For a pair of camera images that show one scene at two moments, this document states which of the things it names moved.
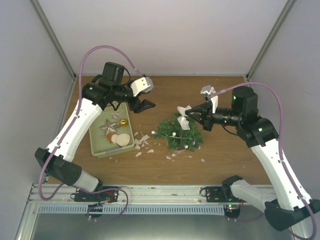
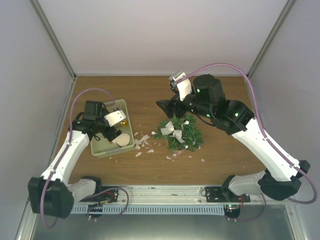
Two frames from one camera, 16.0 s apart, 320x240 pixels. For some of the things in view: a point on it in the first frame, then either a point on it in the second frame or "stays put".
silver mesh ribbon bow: (184, 123) -> (169, 128)
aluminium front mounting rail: (54, 194) stays put
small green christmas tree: (171, 130) stays put
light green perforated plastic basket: (111, 132) stays put
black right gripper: (205, 118) -> (170, 104)
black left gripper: (140, 107) -> (110, 137)
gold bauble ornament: (124, 122) stays put
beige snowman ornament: (121, 140) stays put
